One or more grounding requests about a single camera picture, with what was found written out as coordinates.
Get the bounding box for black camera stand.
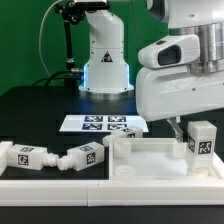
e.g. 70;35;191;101
55;0;84;91

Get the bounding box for black cables at base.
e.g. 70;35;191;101
32;67;84;87

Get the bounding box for white paper tag sheet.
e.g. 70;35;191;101
60;115;148;132

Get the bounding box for white U-shaped fence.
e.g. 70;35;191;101
0;140;224;208

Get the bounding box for white square tabletop tray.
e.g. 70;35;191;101
109;138;224;181

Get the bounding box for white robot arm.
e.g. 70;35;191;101
74;0;224;122

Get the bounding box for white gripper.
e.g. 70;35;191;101
136;66;224;143

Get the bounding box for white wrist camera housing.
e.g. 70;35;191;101
138;34;200;69

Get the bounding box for white cable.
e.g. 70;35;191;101
38;0;64;78

